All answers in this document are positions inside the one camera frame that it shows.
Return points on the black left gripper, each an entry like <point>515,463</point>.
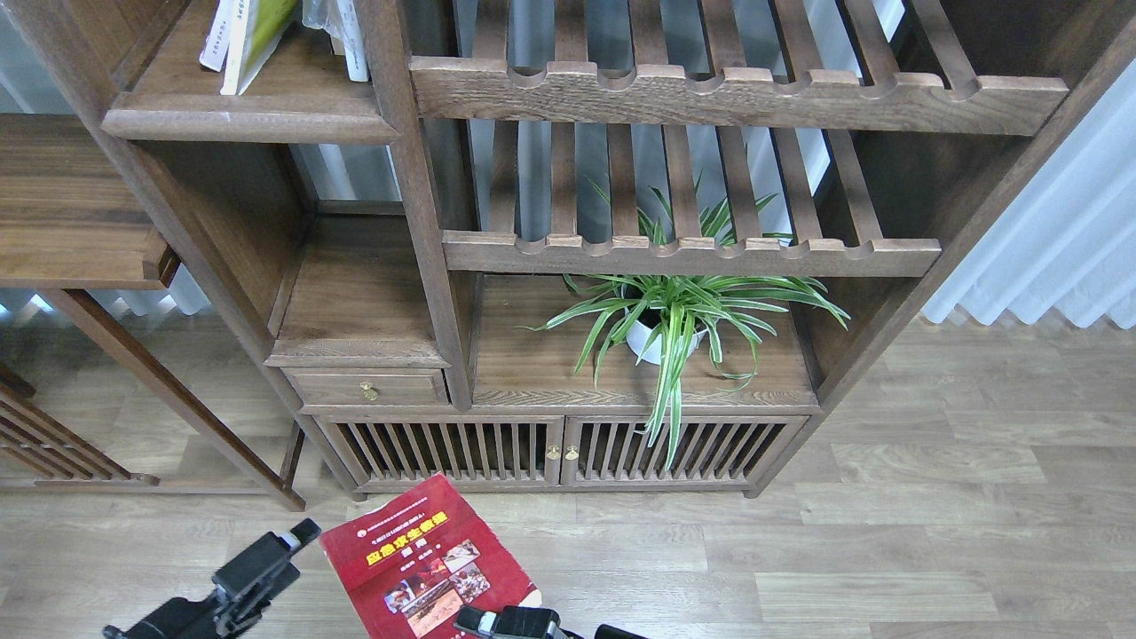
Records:
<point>245,587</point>

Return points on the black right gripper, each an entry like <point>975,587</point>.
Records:
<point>527,622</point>

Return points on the red cover book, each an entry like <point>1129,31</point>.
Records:
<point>409,566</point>

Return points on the yellow green cover book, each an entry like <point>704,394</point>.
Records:
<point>256,28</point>

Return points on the white purple cover book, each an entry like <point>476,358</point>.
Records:
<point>217,43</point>

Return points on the right slatted cabinet door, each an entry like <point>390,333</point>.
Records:
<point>713,453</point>

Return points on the slatted cabinet door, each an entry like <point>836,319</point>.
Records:
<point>713,453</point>
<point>488,453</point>

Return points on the left slatted cabinet door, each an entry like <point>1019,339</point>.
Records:
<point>488,453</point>

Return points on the small wooden drawer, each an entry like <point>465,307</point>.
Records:
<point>343,386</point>

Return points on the green spider plant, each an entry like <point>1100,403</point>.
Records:
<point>674,313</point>

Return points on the dark wooden bookshelf unit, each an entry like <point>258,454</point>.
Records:
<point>422,219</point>

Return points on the wooden side table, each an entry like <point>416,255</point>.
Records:
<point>71,227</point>

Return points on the white rolled papers in plastic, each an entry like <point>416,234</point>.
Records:
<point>340,20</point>

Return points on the white curtain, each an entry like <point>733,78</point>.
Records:
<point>1067,242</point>

